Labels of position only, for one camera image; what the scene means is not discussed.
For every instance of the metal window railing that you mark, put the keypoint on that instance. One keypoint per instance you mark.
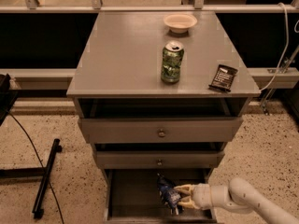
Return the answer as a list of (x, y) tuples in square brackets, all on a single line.
[(93, 3)]

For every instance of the blue chip bag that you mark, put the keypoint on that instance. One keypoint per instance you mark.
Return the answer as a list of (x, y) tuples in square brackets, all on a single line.
[(169, 196)]

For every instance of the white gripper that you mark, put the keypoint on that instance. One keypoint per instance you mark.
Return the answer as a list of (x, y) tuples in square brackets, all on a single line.
[(202, 196)]

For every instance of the grey top drawer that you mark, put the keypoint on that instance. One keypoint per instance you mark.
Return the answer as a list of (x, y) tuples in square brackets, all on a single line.
[(183, 130)]

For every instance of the black stand base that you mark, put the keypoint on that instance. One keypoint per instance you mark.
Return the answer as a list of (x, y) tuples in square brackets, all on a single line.
[(42, 172)]

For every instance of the black object at left edge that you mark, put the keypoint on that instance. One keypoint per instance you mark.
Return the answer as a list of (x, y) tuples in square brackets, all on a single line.
[(7, 97)]

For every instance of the green soda can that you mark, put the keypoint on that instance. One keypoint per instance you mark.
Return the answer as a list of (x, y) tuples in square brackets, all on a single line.
[(173, 53)]

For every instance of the grey middle drawer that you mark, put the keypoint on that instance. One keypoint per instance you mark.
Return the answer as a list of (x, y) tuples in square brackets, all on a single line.
[(157, 159)]

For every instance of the grey drawer cabinet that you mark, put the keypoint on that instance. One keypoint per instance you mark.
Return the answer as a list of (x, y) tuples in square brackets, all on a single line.
[(119, 76)]

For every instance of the grey open bottom drawer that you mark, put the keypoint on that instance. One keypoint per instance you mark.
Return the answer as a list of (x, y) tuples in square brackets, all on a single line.
[(133, 198)]

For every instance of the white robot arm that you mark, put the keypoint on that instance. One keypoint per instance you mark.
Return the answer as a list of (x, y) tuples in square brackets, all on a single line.
[(239, 196)]

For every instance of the beige paper bowl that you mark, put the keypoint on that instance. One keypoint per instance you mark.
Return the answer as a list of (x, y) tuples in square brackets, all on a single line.
[(180, 23)]

